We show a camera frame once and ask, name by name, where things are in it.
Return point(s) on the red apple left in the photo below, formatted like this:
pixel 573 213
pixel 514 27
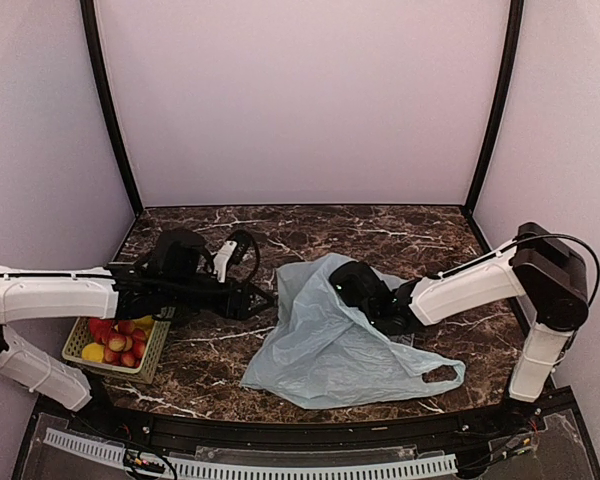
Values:
pixel 100 329

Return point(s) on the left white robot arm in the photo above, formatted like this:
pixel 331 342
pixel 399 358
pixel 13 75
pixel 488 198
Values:
pixel 178 273

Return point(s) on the upper yellow banana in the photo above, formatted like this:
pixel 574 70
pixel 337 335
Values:
pixel 145 323

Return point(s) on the black front table rail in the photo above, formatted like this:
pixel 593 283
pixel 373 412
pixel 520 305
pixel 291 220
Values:
pixel 462 432

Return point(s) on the light blue plastic bag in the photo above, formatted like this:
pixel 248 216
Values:
pixel 323 354

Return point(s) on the black frame post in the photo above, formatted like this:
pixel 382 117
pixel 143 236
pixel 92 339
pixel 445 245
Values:
pixel 105 97
pixel 498 104

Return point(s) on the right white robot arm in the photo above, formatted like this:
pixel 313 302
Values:
pixel 536 264

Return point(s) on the yellow lemon in basket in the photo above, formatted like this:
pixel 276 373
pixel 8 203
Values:
pixel 93 352

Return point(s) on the right black frame post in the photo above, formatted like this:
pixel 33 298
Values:
pixel 498 104

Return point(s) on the left black frame post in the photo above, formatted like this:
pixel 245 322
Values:
pixel 105 97

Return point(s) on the white slotted cable duct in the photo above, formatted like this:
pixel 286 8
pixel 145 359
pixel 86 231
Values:
pixel 224 463

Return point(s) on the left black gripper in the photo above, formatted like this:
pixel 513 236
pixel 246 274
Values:
pixel 239 309

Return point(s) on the green perforated plastic basket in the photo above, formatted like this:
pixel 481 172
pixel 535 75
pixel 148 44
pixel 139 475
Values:
pixel 81 336

